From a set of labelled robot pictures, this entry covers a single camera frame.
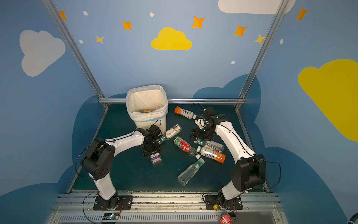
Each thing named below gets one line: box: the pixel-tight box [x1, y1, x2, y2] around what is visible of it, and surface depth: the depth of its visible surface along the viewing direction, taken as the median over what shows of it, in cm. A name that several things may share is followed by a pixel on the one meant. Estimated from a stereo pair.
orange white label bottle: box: [196, 144, 227, 164], surface depth 90 cm
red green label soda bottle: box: [173, 136, 201, 160], surface depth 94 cm
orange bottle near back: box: [174, 105, 197, 120], surface depth 114 cm
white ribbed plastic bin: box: [125, 84, 169, 136], surface depth 93 cm
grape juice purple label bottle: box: [150, 152, 163, 166], surface depth 90 cm
